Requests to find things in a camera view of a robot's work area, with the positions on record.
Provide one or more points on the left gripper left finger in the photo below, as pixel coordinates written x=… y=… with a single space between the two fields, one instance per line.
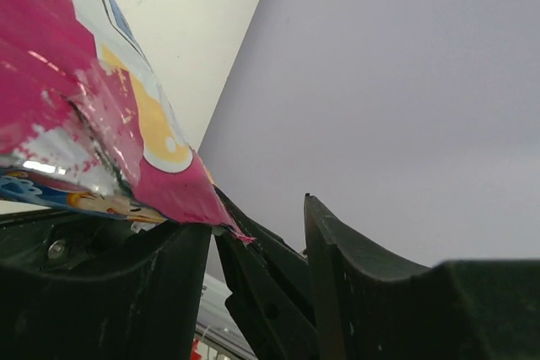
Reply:
x=138 y=301

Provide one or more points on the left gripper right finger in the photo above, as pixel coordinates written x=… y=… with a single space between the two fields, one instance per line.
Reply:
x=370 y=303

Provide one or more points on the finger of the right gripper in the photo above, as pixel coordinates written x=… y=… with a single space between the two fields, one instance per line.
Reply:
x=273 y=327
x=285 y=266

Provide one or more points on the pink pet food bag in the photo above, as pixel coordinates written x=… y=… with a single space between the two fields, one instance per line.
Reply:
x=86 y=125

